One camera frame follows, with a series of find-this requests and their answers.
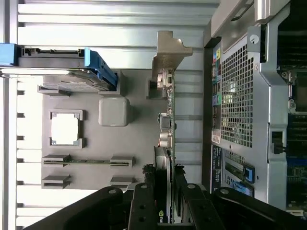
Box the red sticker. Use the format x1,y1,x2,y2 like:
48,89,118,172
212,130,222,145

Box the grey rounded square block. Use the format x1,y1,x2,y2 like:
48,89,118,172
98,96,130,127

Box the silver CPU chip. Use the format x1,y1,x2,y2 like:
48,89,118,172
51,113,80,146

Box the black label sticker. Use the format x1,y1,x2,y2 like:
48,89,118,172
212,144,223,190

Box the CPU socket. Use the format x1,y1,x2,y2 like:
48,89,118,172
286,68,307,115

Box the hard disk with blue carrier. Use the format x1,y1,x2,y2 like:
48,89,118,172
0,43,118,93

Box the grey metal PC case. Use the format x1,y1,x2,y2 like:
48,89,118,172
203,0,307,218

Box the green RAM stick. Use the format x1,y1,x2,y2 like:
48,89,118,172
43,159,135,166

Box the grey printed parts rack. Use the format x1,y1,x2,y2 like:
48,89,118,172
37,69,166,192

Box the green motherboard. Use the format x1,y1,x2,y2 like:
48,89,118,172
275,21,307,216

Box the blue card retainer clip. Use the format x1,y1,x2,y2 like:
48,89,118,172
234,164,255,197

